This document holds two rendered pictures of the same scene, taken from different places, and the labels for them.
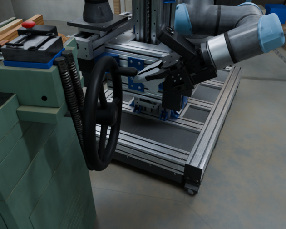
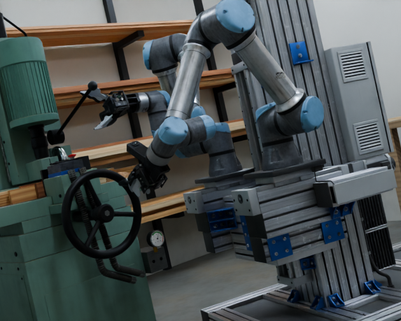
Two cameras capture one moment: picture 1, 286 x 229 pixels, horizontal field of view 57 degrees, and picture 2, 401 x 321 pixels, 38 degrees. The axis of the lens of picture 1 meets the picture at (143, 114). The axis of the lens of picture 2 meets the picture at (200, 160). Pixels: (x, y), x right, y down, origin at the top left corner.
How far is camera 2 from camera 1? 156 cm
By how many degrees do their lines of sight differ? 52
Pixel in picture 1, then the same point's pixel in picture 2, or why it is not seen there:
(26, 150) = (53, 239)
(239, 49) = (154, 144)
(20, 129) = (50, 221)
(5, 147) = (32, 225)
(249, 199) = not seen: outside the picture
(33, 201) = (52, 286)
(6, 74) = (47, 183)
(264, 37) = (160, 132)
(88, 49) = (196, 200)
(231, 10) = not seen: hidden behind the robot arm
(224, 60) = (151, 155)
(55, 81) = (63, 182)
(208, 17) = not seen: hidden behind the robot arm
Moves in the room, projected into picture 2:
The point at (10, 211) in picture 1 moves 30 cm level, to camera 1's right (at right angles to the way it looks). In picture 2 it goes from (27, 274) to (83, 271)
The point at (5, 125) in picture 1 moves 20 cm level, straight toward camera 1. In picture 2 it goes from (36, 211) to (8, 220)
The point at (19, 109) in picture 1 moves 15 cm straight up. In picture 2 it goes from (49, 205) to (40, 162)
